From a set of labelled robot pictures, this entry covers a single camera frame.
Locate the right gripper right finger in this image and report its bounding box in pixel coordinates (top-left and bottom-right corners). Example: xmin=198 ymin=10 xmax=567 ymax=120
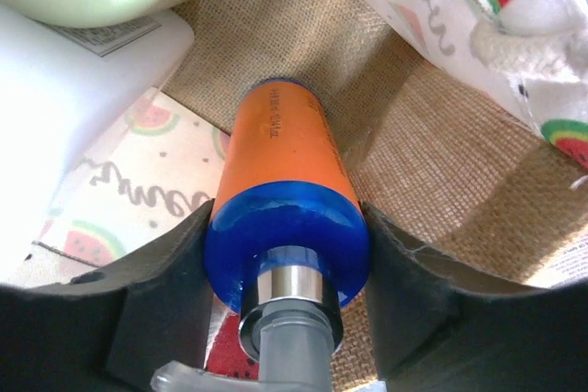
xmin=362 ymin=203 xmax=587 ymax=391

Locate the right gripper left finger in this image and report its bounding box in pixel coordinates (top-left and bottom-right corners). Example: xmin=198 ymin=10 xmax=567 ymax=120
xmin=1 ymin=202 xmax=212 ymax=391

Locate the blue pump bottle front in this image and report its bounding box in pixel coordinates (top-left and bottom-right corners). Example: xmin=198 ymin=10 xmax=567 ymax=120
xmin=150 ymin=76 xmax=372 ymax=392

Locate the white bottle dark grey cap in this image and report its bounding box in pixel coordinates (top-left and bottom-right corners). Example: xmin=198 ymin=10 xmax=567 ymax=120
xmin=1 ymin=6 xmax=194 ymax=283

